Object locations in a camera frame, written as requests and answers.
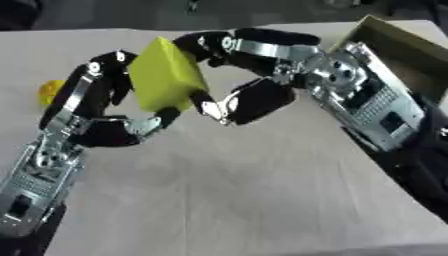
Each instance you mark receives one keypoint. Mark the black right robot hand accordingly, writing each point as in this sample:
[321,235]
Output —
[262,96]

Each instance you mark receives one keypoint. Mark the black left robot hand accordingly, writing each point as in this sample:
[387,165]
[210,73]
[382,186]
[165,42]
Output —
[93,96]

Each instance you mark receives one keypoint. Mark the yellow-green rectangular block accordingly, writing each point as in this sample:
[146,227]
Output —
[166,76]

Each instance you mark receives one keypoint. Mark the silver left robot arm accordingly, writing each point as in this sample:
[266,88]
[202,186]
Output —
[38,183]

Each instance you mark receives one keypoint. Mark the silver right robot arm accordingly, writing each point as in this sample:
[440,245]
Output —
[385,113]

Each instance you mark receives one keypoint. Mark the tan cardboard box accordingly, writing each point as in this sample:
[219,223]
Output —
[402,53]

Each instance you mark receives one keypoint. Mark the small yellow toy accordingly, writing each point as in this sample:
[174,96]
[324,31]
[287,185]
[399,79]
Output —
[50,91]

